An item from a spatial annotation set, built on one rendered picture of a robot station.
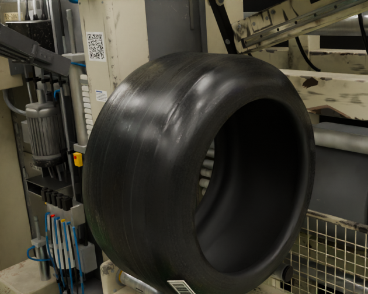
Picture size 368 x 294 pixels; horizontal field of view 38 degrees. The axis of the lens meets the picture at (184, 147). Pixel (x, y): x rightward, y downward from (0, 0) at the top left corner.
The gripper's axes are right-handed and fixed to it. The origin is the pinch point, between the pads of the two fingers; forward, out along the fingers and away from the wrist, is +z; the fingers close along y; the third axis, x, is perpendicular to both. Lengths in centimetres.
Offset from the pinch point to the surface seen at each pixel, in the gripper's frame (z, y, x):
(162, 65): 32.6, -12.7, 12.0
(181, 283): 40, 1, -34
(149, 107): 26.4, -5.5, 0.2
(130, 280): 52, -30, -40
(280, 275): 79, -4, -30
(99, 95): 35, -40, 6
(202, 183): 88, -48, -8
